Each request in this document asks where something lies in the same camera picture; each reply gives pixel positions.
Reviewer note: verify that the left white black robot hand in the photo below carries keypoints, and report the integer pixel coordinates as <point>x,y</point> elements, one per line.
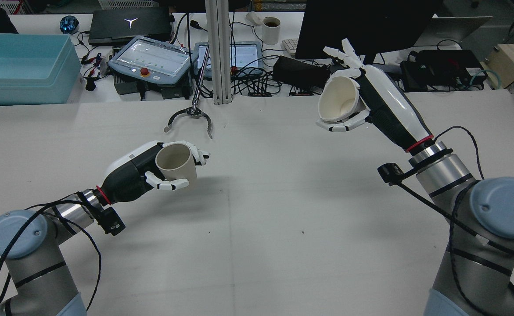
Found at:
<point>127,175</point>

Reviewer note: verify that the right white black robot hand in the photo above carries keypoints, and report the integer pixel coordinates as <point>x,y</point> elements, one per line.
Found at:
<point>393,105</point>

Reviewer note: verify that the beige paper cup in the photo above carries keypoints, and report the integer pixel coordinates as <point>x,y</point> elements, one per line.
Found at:
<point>175,162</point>

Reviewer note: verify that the white paper cup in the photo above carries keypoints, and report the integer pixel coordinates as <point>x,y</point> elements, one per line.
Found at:
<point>340,98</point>

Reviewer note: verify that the right silver UR5e arm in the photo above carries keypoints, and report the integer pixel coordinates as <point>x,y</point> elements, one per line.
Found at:
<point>472,267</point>

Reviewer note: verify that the left silver UR5e arm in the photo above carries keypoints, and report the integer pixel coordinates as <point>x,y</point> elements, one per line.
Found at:
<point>33,267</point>

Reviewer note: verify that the black electronics device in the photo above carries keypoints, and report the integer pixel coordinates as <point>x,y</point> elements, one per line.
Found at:
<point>441,66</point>

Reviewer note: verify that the black monitor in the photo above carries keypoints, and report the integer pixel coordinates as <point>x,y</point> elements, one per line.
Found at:
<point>371,22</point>

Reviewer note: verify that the black electronics box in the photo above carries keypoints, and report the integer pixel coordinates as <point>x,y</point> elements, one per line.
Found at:
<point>127,87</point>

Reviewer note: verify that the metal claw grabber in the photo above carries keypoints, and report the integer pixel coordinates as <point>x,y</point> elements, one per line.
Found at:
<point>194,112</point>

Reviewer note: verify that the black power brick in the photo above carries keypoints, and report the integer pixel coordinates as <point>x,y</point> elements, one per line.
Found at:
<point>298,70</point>

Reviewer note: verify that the grey flat panel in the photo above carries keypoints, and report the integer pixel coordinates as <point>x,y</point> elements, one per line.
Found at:
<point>458,28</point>

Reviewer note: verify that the white keyboard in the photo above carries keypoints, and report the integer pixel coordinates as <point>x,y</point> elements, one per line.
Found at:
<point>289,45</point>

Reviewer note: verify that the grey teach pendant red button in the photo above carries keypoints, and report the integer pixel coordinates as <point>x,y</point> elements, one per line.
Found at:
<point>151,57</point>

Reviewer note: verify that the light wooden box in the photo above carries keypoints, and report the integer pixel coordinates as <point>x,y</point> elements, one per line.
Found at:
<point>513,61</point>

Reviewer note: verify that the light blue plastic bin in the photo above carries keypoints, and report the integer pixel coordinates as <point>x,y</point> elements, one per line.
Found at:
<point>24,87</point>

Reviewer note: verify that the white coffee mug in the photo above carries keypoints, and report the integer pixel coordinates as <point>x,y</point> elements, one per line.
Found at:
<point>271,34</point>

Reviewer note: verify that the black laptop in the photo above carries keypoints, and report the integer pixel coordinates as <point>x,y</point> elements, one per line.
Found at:
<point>129,24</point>

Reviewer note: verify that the blue sphere gadget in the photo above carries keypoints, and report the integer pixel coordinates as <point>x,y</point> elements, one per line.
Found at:
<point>69,24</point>

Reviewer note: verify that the white computer mouse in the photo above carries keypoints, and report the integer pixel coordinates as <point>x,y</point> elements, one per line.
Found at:
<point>253,18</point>

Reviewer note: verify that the white plastic basket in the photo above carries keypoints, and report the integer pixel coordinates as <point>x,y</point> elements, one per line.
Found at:
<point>127,3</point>

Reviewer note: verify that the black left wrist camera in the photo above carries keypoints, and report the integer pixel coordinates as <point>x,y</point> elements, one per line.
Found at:
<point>109,219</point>

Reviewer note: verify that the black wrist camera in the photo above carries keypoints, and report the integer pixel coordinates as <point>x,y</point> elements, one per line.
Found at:
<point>390,172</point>
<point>109,219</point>

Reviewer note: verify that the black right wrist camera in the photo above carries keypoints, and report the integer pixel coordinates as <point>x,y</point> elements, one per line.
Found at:
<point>390,172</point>

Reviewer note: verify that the aluminium profile post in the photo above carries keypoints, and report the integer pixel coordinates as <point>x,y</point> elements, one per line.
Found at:
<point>218,52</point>

